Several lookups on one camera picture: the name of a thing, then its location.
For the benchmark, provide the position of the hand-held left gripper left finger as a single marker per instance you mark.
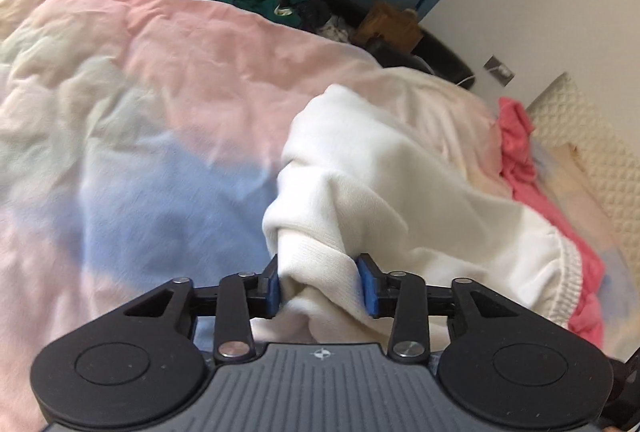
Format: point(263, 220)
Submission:
point(273, 292)

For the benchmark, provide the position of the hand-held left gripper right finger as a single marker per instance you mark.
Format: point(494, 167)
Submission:
point(367, 288)

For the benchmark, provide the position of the white sweatshirt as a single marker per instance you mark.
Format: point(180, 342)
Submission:
point(400, 172)

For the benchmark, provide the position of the pink garment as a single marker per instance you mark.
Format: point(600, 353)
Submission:
point(515, 147)

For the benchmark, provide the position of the pastel bed blanket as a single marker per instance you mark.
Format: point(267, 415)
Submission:
point(150, 112)

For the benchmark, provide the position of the black leather seat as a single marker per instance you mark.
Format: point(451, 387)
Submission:
point(435, 57)

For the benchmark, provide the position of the cream quilted pillow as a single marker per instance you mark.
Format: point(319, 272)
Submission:
point(590, 147)

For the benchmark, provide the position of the brown cardboard box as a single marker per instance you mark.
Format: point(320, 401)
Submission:
point(387, 24)

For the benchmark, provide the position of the wall outlet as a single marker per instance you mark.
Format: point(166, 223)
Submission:
point(500, 69)

